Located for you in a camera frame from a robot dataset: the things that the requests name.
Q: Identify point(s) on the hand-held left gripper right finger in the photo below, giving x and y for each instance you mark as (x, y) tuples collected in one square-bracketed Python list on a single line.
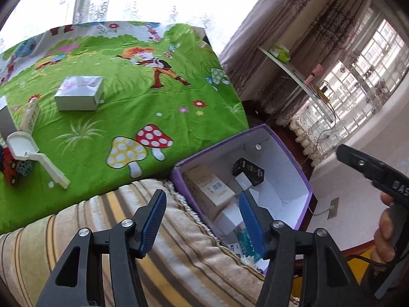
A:
[(252, 227)]

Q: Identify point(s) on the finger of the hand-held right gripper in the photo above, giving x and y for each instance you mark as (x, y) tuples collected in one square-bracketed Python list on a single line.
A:
[(354, 160)]

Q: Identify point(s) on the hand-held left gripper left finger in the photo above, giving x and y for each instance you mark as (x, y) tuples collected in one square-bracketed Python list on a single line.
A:
[(153, 224)]

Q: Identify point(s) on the purple cardboard box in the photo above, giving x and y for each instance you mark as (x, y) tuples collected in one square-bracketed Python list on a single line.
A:
[(281, 179)]

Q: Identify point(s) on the beige cardboard box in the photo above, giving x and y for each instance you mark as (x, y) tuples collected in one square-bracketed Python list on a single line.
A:
[(207, 187)]

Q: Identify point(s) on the person's right hand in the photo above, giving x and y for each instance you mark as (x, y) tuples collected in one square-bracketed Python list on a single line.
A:
[(383, 227)]

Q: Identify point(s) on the teal box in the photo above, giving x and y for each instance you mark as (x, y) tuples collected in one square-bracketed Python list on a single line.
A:
[(245, 241)]

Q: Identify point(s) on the white plastic box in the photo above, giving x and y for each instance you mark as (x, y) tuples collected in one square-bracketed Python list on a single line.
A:
[(228, 219)]

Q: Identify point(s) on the white red label packet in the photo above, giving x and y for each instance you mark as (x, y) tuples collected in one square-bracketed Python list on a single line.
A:
[(235, 248)]

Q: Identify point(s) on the striped beige cushion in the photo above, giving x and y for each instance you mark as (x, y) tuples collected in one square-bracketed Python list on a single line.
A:
[(179, 262)]

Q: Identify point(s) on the small black box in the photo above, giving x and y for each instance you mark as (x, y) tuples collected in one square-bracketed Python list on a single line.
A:
[(247, 169)]

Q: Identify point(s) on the yellow power strip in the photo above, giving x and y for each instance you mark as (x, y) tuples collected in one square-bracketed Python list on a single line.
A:
[(322, 95)]

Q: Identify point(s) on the floral lace curtain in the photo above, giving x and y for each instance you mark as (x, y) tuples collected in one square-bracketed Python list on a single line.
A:
[(361, 86)]

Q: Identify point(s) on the black charger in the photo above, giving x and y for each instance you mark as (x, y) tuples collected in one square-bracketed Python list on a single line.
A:
[(324, 88)]

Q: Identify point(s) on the pink handheld fan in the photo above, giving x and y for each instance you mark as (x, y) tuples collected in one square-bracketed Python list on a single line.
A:
[(314, 73)]

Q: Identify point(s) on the white side table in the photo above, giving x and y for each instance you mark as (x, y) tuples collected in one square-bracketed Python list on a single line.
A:
[(297, 76)]

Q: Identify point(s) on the green tissue pack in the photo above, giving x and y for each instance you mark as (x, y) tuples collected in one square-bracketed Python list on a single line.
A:
[(280, 53)]

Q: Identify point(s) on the green printed blanket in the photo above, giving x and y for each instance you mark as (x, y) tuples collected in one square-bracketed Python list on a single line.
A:
[(127, 86)]

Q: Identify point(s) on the teal dotted ball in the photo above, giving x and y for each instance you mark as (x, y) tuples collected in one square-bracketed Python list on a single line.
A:
[(24, 168)]

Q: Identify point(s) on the large silver box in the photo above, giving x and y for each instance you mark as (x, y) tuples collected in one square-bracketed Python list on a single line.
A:
[(80, 92)]

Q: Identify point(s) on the white plastic scoop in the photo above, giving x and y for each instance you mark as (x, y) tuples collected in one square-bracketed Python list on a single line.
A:
[(22, 145)]

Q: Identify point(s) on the dark blue red packet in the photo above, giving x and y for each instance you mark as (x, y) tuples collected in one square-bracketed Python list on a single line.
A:
[(10, 168)]

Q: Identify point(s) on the brown patterned curtain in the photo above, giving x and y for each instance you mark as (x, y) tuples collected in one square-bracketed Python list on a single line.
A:
[(287, 16)]

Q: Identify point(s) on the cream green print carton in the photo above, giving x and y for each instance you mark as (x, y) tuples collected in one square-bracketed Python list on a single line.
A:
[(30, 118)]

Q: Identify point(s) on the grey box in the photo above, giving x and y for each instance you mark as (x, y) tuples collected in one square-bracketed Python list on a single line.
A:
[(7, 118)]

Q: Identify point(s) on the white sheer lace curtain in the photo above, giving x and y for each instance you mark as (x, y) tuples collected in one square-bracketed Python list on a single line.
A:
[(143, 3)]

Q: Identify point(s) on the wall socket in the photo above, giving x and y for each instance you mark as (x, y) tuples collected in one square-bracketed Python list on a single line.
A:
[(333, 208)]

